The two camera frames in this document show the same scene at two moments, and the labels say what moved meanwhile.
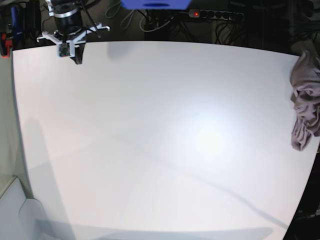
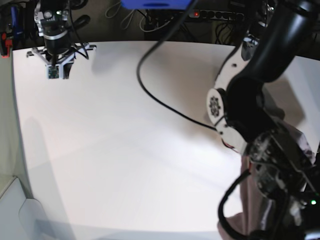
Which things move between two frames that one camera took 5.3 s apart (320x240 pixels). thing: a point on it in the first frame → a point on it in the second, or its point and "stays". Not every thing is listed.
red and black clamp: x=6 y=31 stays
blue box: x=156 y=4 stays
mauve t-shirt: x=305 y=92 → x=250 y=223
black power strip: x=217 y=14 stays
